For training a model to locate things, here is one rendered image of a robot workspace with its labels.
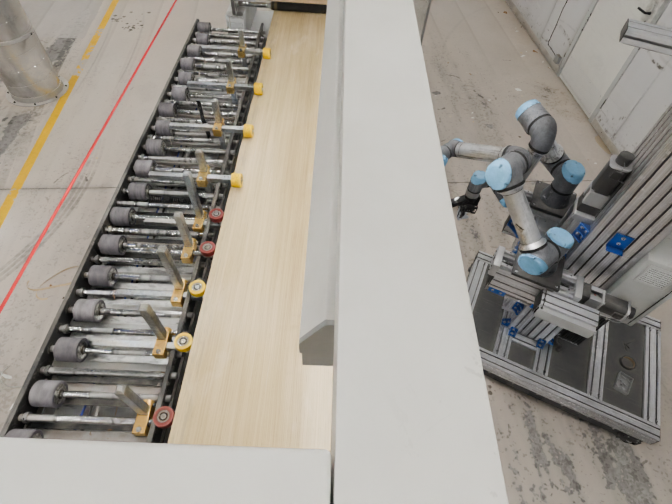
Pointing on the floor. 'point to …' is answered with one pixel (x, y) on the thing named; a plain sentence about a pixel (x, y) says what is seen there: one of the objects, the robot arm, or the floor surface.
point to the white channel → (343, 334)
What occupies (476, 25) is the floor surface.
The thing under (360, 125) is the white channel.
